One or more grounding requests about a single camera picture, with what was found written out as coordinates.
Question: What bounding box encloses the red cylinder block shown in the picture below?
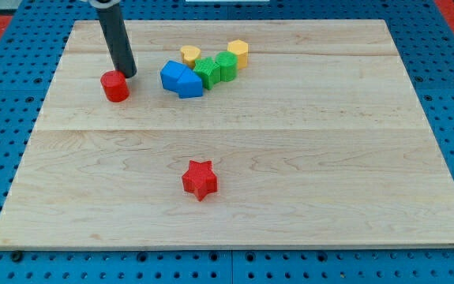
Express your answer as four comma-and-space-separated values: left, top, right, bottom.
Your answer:
100, 70, 129, 103

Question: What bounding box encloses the yellow heart block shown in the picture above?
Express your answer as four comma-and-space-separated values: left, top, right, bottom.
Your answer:
180, 45, 201, 69

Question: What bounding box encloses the blue pentagon block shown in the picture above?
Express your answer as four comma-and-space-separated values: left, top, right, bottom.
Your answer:
176, 67, 203, 99

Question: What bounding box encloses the blue cube block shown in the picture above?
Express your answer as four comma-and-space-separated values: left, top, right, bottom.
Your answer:
159, 61, 188, 92

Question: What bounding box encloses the red star block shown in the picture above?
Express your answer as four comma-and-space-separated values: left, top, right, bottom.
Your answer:
182, 160, 219, 201

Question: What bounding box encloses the yellow hexagon block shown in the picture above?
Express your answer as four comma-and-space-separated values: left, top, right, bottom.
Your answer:
227, 39, 249, 69

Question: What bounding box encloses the green star block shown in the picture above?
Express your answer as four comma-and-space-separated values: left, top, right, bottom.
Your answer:
193, 57, 220, 90

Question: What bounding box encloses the green cylinder block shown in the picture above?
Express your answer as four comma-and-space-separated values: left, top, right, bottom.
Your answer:
216, 51, 238, 82

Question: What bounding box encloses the light wooden board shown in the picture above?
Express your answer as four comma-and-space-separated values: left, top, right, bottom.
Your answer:
0, 20, 454, 251

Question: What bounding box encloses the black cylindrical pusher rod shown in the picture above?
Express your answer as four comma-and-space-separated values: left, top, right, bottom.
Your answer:
88, 0, 137, 78

